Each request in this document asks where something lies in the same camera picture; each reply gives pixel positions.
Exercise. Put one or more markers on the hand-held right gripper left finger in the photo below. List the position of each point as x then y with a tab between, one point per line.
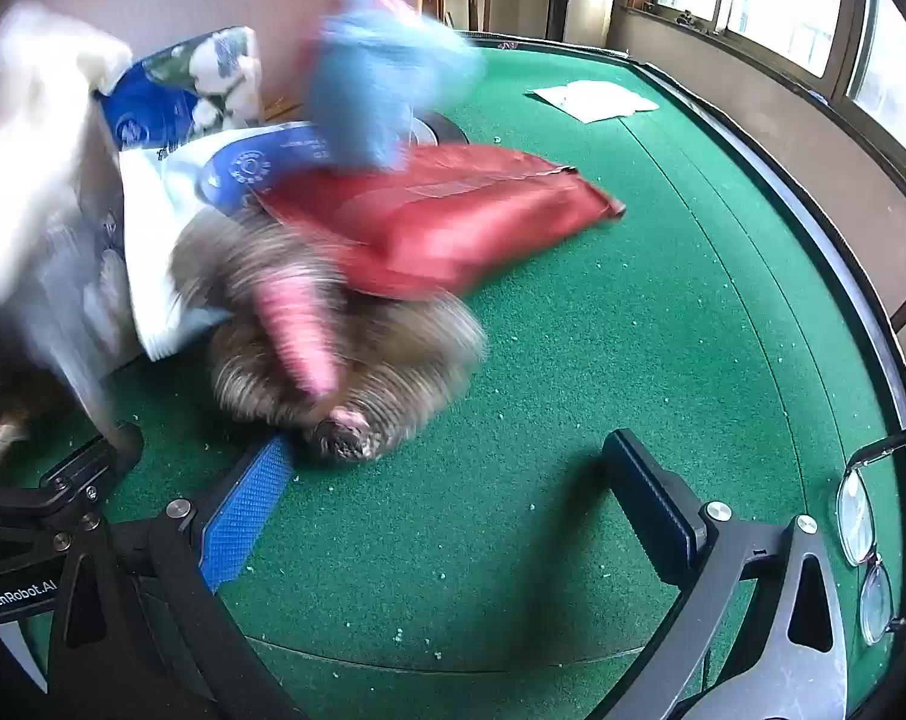
247	510

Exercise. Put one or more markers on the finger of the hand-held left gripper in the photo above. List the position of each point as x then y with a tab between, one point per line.
78	476

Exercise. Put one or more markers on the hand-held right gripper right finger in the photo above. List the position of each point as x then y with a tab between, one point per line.
644	495

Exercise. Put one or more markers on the grey woolly item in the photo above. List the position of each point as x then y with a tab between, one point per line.
393	367

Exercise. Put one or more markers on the white blue-banded tissue packet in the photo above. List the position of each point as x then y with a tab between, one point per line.
175	195

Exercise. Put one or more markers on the red packet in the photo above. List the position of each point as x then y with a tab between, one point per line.
453	225

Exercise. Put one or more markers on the white cloth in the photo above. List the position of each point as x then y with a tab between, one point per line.
25	127

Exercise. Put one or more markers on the blue floral tissue packet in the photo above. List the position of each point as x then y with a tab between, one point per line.
160	101

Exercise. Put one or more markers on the blue knit sock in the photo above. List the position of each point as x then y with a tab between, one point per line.
378	82

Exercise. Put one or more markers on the pink cloth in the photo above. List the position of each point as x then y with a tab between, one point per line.
295	322

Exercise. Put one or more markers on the eyeglasses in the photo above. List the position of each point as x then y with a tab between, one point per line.
862	532

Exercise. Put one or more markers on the white paper sheet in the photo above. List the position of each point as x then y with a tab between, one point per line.
592	99

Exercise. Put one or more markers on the round table centre disc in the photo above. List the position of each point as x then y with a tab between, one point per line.
442	131

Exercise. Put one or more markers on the window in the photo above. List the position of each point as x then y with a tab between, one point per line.
783	0

